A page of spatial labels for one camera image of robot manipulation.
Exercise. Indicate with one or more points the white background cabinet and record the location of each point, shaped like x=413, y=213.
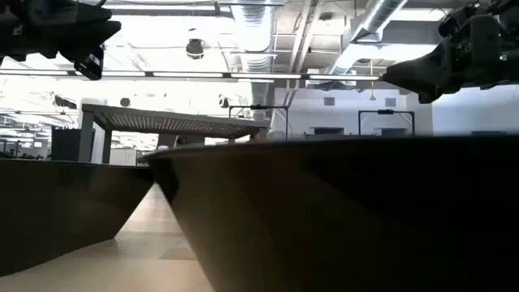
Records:
x=121, y=156

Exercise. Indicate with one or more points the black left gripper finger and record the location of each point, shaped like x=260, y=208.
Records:
x=85, y=11
x=89, y=36

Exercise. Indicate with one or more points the black hanging ceiling device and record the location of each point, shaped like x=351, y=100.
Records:
x=65, y=102

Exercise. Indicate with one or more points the grey wall vent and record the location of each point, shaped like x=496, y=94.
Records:
x=390, y=101
x=329, y=101

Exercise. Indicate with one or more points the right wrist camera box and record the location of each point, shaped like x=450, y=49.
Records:
x=454, y=22

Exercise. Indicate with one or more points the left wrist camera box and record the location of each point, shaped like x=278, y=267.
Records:
x=91, y=65

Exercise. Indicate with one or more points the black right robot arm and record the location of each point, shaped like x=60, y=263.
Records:
x=507, y=6

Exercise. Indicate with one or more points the rectangular ceiling air duct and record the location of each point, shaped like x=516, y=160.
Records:
x=405, y=32

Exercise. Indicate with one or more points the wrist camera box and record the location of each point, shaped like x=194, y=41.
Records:
x=454, y=22
x=91, y=65

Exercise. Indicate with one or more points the grey metal mesh rack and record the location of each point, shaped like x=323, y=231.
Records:
x=162, y=121

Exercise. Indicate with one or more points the dark room divider panel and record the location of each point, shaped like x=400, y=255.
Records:
x=67, y=144

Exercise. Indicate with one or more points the small black ceiling device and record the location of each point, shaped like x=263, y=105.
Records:
x=224, y=101

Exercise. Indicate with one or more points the long linear ceiling light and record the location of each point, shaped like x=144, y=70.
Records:
x=186, y=74

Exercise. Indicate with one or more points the black square wavy plate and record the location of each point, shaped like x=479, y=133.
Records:
x=324, y=223
x=61, y=203

